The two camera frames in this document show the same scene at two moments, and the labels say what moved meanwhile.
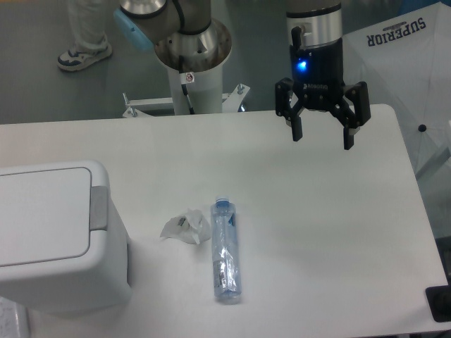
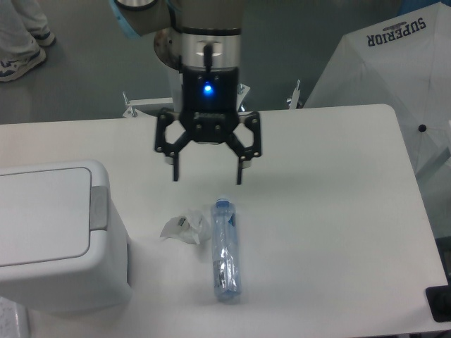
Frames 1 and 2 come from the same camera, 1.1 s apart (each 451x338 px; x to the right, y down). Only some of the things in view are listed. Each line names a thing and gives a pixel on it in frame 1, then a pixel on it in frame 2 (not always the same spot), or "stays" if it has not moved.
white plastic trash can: (63, 248) stays
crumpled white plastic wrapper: (192, 227) stays
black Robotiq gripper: (318, 79) -> (209, 108)
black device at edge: (439, 298) stays
